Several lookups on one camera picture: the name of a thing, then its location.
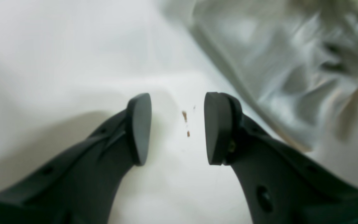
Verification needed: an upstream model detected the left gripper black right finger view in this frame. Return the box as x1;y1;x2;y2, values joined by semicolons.
204;92;358;224

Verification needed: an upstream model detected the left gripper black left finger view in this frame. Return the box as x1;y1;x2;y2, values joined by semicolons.
0;93;152;224

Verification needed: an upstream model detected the white T-shirt with yellow print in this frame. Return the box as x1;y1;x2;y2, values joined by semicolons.
157;0;358;152

